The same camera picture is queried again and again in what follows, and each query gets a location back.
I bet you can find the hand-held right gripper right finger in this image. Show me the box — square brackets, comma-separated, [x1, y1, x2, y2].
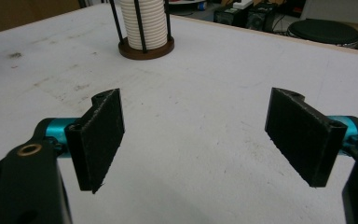
[264, 87, 358, 189]

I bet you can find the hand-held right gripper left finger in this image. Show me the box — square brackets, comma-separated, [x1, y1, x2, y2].
[45, 88, 126, 194]

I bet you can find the black round stool seat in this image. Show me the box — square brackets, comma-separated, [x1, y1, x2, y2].
[286, 18, 358, 46]

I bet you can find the stack of white ribbed coasters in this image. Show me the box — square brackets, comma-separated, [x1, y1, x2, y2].
[117, 0, 169, 51]

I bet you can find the black box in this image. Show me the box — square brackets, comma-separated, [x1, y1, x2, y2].
[213, 4, 250, 28]
[246, 2, 279, 33]

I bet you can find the black cable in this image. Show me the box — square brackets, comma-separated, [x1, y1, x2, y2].
[272, 12, 290, 34]

